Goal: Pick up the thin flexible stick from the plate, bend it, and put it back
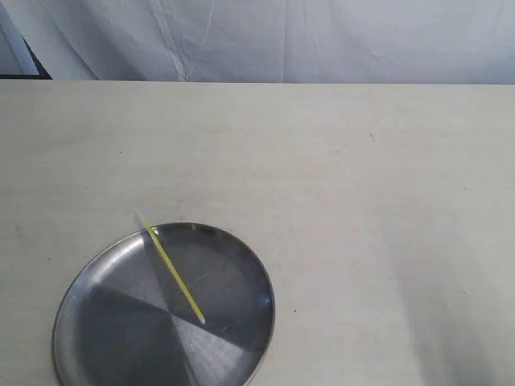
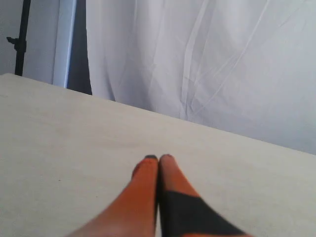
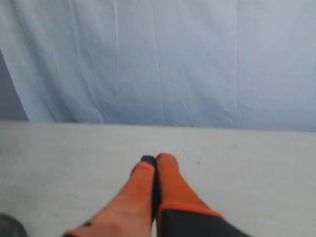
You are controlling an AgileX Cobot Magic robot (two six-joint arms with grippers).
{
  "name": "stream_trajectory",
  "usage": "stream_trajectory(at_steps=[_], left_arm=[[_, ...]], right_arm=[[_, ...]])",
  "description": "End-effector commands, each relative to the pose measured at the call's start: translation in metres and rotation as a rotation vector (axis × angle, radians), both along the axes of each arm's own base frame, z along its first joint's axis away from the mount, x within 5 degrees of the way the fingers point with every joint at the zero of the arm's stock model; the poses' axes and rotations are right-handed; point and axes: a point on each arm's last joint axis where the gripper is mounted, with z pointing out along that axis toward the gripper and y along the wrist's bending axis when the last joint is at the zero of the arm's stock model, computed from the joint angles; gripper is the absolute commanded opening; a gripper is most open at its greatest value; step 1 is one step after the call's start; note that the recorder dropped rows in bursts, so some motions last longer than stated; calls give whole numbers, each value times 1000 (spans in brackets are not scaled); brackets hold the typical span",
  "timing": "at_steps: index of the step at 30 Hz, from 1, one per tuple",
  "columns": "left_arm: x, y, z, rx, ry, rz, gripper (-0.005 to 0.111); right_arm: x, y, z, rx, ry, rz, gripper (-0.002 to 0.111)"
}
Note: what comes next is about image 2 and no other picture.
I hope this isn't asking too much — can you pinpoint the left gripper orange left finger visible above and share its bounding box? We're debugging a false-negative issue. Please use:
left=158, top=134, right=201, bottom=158
left=68, top=155, right=158, bottom=237

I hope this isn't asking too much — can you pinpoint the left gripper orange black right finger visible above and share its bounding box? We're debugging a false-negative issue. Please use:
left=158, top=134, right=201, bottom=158
left=159, top=155, right=250, bottom=237

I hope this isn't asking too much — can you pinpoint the black light stand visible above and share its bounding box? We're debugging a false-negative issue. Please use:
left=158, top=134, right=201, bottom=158
left=6, top=0, right=31, bottom=76

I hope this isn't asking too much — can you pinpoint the white backdrop cloth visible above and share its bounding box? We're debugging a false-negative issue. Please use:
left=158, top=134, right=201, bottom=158
left=53, top=0, right=316, bottom=154

